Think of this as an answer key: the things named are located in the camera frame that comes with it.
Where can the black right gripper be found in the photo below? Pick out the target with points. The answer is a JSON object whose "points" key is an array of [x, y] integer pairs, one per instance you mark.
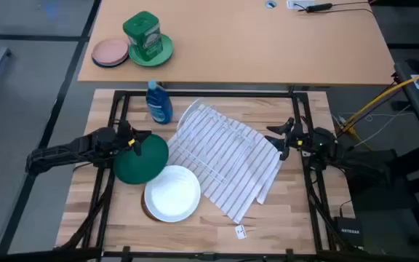
{"points": [[295, 140]]}

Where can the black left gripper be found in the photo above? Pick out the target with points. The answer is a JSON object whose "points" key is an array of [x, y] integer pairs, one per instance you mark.
{"points": [[126, 134]]}

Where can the dark green plate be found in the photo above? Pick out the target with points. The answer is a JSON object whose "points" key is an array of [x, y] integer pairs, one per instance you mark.
{"points": [[147, 163]]}

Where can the white plate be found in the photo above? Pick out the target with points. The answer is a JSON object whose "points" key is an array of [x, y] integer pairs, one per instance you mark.
{"points": [[173, 194]]}

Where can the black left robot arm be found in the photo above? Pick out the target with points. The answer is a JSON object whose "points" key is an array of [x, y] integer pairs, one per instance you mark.
{"points": [[67, 149]]}

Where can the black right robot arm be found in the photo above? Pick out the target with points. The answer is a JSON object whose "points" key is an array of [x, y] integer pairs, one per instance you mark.
{"points": [[340, 154]]}

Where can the blue dish soap bottle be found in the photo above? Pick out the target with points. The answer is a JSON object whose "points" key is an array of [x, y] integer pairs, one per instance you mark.
{"points": [[159, 105]]}

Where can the white striped dish towel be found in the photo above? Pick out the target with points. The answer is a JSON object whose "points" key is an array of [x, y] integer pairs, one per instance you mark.
{"points": [[238, 174]]}

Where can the dark blue plate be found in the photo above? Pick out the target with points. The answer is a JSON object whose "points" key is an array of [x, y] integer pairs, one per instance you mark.
{"points": [[104, 66]]}

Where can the light green plate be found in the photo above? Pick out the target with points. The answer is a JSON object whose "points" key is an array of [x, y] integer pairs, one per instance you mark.
{"points": [[166, 51]]}

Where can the pink plate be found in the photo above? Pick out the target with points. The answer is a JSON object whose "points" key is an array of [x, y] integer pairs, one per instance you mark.
{"points": [[109, 51]]}

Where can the small white label tag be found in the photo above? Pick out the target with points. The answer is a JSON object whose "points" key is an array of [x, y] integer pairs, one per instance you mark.
{"points": [[241, 232]]}

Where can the green tin canister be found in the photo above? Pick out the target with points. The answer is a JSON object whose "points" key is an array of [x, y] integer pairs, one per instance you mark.
{"points": [[144, 34]]}

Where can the white power strip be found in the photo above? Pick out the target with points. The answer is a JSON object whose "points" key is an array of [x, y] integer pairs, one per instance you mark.
{"points": [[297, 3]]}

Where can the black power adapter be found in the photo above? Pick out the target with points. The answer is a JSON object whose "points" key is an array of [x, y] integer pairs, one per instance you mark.
{"points": [[318, 7]]}

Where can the black caster wheel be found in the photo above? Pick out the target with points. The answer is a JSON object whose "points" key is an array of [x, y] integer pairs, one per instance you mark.
{"points": [[417, 241]]}

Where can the black metal table frame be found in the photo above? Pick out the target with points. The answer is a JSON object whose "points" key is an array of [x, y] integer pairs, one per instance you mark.
{"points": [[213, 94]]}

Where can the black network switch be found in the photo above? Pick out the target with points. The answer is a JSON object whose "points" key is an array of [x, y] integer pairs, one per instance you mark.
{"points": [[349, 231]]}

